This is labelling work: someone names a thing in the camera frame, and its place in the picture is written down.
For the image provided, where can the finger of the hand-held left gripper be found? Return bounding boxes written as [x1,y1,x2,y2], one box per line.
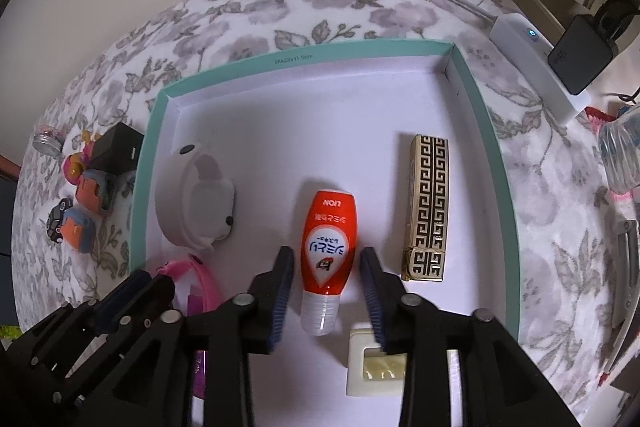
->
[114,274,177,329]
[92,270,153,325]

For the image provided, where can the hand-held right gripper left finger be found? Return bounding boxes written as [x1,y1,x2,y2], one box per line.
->
[85,246,296,427]

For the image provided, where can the clear plastic bottle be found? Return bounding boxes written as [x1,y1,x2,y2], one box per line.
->
[599,103,640,190]

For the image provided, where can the red and white bottle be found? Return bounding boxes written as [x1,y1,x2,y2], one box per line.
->
[300,190,360,337]

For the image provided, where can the cream plastic holder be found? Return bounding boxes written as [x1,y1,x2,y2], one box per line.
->
[346,327,460,398]

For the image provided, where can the white tray green rim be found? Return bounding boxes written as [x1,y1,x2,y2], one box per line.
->
[129,38,521,427]

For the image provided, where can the pink wrist watch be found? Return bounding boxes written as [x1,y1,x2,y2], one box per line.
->
[155,257,221,315]

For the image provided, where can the orange and blue toy case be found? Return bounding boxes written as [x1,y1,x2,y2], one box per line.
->
[75,168,123,219]
[60,206,101,254]

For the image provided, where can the round metal tin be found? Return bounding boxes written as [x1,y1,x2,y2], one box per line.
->
[34,124,65,155]

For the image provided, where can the gold patterned lighter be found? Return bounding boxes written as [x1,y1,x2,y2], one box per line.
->
[401,134,450,282]

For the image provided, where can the black toy car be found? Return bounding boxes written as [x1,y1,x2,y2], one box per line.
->
[46,199,71,244]

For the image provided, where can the pink doll figure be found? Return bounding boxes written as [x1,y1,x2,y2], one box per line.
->
[59,129,108,185]

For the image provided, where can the grey metal folding tool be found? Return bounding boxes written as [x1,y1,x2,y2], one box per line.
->
[597,217,640,378]

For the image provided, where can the black power adapter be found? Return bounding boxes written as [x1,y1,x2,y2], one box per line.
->
[90,122,146,175]

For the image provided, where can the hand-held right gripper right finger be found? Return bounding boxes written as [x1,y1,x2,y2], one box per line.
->
[359,247,583,427]

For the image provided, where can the black charger block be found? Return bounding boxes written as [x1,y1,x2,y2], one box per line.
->
[547,14,618,96]

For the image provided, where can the white hub device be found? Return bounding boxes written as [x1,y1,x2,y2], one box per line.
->
[489,13,591,125]

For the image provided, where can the black cable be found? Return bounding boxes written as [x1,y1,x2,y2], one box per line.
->
[597,0,640,45]

